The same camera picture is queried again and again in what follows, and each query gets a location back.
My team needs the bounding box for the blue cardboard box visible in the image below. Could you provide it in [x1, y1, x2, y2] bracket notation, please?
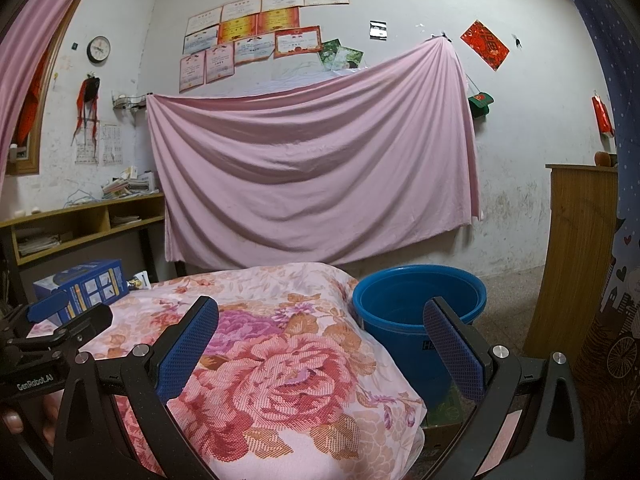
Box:
[33, 259, 129, 324]

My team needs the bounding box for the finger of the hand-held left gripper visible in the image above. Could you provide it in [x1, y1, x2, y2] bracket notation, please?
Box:
[0, 292, 71, 341]
[9, 302, 114, 358]

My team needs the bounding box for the blue dotted curtain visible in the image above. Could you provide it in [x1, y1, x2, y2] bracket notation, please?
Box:
[547, 0, 640, 461]

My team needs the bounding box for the person's left hand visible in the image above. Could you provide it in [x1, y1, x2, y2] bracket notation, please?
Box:
[0, 391, 67, 448]

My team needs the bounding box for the blue plastic bucket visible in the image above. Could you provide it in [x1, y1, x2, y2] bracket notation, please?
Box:
[352, 264, 487, 408]

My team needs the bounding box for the wooden window frame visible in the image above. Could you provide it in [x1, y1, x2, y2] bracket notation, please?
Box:
[5, 5, 76, 177]

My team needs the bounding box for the green photo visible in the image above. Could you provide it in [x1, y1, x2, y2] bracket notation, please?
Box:
[318, 39, 342, 71]
[332, 46, 365, 72]

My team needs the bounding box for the floral blanket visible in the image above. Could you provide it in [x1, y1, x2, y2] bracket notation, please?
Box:
[25, 261, 428, 480]

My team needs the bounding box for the pink curtain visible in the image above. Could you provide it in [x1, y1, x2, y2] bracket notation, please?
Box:
[0, 0, 108, 191]

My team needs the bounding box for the white wall calendar sheet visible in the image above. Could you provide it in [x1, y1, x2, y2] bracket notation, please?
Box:
[75, 135, 99, 165]
[101, 124, 124, 166]

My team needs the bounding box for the stack of books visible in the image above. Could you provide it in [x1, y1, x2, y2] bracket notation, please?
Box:
[101, 166, 162, 200]

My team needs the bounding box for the group of wall certificates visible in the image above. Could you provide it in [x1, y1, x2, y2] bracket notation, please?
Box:
[178, 0, 351, 93]

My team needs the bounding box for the wooden shelf desk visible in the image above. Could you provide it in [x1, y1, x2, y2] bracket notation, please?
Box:
[0, 192, 167, 281]

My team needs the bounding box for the thick stack of papers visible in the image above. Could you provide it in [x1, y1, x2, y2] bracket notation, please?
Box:
[17, 230, 75, 257]

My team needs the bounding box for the red tassel wall ornament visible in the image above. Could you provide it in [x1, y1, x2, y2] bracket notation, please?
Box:
[71, 74, 102, 143]

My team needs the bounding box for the orange cloth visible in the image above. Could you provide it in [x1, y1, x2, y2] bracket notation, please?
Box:
[12, 60, 48, 146]

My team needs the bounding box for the red hanging packet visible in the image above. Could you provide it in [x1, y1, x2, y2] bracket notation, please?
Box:
[592, 94, 615, 138]

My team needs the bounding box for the pink hanging sheet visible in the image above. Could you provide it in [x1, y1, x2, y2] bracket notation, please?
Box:
[146, 37, 485, 267]

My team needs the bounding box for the green red hanging pouch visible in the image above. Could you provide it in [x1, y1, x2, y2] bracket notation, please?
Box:
[467, 91, 496, 118]

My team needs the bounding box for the red diamond paper poster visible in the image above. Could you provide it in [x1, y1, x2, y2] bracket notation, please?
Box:
[460, 20, 511, 72]

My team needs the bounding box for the flat cardboard box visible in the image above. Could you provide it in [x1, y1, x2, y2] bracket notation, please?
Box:
[419, 385, 468, 461]

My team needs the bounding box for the wire wall rack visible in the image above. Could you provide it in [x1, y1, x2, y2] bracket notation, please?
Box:
[111, 90, 153, 111]

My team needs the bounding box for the wooden cabinet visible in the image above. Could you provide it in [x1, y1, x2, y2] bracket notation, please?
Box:
[522, 162, 621, 361]

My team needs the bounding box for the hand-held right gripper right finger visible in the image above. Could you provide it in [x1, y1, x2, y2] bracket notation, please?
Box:
[422, 296, 586, 480]

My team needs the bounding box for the light blue wire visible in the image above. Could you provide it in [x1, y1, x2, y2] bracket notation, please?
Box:
[64, 187, 103, 207]

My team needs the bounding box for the round wall clock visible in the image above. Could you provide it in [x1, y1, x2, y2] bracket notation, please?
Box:
[87, 36, 111, 64]

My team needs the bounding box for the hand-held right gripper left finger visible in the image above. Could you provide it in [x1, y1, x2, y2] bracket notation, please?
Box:
[52, 295, 221, 480]

